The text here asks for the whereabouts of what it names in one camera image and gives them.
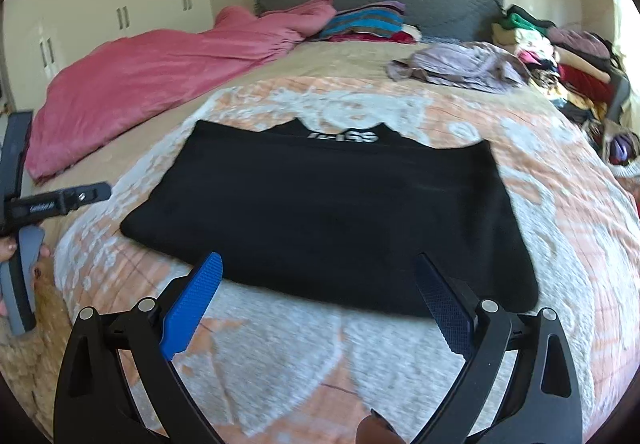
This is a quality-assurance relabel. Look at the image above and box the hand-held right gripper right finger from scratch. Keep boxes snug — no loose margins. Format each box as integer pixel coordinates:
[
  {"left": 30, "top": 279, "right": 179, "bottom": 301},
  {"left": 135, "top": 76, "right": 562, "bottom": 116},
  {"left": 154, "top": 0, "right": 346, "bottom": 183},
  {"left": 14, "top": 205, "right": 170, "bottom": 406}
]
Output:
[{"left": 415, "top": 252, "right": 584, "bottom": 444}]

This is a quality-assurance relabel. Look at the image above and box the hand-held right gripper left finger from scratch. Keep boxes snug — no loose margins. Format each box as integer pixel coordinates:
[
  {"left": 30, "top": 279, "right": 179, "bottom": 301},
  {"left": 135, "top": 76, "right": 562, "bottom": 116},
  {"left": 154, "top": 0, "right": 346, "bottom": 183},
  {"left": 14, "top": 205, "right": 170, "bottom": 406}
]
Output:
[{"left": 52, "top": 251, "right": 224, "bottom": 444}]

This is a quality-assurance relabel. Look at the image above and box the black garment with orange cuffs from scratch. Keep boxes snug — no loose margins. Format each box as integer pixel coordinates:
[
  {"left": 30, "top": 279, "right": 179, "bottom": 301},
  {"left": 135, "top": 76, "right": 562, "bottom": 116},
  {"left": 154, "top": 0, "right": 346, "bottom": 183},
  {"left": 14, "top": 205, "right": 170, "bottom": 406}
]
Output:
[{"left": 120, "top": 118, "right": 541, "bottom": 318}]

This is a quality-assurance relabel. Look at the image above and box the pile of mixed clothes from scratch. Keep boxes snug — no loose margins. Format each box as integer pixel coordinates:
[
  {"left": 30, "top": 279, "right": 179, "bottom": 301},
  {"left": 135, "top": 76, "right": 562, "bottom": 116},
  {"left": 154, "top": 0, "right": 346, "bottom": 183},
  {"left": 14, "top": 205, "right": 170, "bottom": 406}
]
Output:
[{"left": 490, "top": 4, "right": 635, "bottom": 126}]

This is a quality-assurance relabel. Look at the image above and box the person's left hand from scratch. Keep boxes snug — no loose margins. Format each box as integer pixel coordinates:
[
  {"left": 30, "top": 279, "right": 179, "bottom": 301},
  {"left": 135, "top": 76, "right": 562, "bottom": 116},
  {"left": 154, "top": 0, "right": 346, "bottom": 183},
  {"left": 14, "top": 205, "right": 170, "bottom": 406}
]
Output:
[{"left": 0, "top": 238, "right": 52, "bottom": 317}]

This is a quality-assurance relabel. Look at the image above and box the person's right hand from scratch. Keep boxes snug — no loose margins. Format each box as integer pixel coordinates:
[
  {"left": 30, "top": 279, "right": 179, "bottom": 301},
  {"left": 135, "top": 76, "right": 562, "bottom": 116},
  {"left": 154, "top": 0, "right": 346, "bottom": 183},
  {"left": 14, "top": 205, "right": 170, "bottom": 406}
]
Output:
[{"left": 356, "top": 409, "right": 402, "bottom": 444}]

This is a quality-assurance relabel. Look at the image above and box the peach and white patterned blanket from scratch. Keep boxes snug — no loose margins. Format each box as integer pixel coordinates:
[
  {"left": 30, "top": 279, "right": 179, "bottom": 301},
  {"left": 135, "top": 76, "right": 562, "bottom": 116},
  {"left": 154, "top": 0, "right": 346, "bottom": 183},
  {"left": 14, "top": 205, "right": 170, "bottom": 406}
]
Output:
[{"left": 52, "top": 74, "right": 640, "bottom": 444}]

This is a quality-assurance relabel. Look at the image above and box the pink blanket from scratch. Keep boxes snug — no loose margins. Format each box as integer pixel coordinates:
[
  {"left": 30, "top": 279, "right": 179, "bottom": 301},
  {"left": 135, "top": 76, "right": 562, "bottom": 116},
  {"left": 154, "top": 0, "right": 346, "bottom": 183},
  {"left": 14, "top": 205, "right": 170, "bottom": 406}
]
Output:
[{"left": 25, "top": 0, "right": 337, "bottom": 183}]

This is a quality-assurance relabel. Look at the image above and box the purple cloth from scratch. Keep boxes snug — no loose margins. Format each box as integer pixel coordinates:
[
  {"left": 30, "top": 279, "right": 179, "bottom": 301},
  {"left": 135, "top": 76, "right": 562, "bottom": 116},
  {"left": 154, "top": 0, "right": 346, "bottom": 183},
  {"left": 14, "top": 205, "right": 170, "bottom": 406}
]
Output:
[{"left": 602, "top": 125, "right": 640, "bottom": 176}]

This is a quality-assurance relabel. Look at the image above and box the purple-grey crumpled garment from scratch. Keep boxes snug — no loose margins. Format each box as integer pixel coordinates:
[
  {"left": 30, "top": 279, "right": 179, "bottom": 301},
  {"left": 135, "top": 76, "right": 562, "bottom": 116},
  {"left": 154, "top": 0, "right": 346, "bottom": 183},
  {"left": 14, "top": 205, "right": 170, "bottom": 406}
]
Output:
[{"left": 386, "top": 41, "right": 531, "bottom": 93}]

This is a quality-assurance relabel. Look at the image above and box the beige bedspread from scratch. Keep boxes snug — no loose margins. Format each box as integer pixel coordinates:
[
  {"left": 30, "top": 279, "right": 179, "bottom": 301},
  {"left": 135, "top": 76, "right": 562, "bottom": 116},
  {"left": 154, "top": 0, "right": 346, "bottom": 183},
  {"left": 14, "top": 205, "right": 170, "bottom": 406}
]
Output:
[{"left": 0, "top": 36, "right": 576, "bottom": 397}]

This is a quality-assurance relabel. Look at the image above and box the maroon folded cloth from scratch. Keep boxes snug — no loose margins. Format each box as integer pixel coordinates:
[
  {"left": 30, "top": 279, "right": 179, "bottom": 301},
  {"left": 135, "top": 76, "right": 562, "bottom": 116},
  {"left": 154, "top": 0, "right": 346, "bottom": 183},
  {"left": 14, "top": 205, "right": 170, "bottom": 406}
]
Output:
[{"left": 327, "top": 30, "right": 417, "bottom": 46}]

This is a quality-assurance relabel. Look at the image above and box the striped folded cloth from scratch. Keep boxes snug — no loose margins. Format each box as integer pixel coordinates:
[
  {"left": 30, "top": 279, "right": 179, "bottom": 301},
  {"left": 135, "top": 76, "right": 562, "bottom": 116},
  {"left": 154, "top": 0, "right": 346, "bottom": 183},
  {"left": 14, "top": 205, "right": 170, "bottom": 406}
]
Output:
[{"left": 317, "top": 0, "right": 409, "bottom": 40}]

